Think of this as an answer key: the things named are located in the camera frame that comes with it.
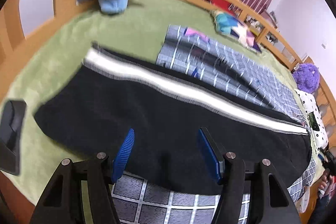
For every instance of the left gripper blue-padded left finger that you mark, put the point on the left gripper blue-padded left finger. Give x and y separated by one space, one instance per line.
62 198

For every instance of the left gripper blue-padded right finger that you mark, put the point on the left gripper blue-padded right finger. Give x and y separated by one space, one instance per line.
269 199

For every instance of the black pants with white stripe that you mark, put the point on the black pants with white stripe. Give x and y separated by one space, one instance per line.
112 93

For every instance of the person's right hand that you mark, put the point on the person's right hand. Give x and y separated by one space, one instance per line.
326 182

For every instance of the white black-dotted cloth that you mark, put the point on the white black-dotted cloth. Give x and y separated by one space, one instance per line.
310 105

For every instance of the black phone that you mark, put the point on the black phone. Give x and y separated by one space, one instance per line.
313 122

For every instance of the grey checkered quilt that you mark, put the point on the grey checkered quilt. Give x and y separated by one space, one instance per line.
225 69

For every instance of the purple plush toy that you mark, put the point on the purple plush toy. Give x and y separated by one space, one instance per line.
307 77

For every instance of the colourful geometric pillow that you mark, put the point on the colourful geometric pillow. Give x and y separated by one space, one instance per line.
228 25

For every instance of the green fleece bed blanket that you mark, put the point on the green fleece bed blanket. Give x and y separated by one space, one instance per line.
140 32

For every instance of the wooden bed frame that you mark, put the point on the wooden bed frame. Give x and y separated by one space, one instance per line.
17 49

